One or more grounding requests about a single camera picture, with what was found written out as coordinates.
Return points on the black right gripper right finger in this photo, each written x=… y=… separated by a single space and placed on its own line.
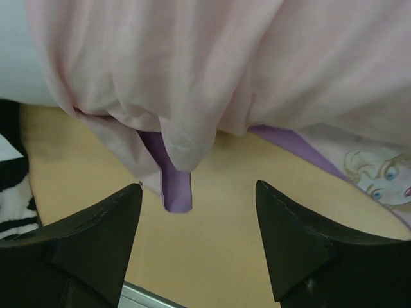
x=314 y=261

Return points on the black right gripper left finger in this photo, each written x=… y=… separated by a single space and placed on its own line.
x=78 y=261

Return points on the white pillow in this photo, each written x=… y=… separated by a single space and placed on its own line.
x=22 y=79

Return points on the pink printed pillowcase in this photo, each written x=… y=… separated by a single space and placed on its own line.
x=155 y=81

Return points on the zebra striped pillow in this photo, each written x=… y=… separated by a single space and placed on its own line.
x=18 y=208

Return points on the aluminium front mounting rail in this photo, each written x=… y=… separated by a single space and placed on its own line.
x=133 y=296

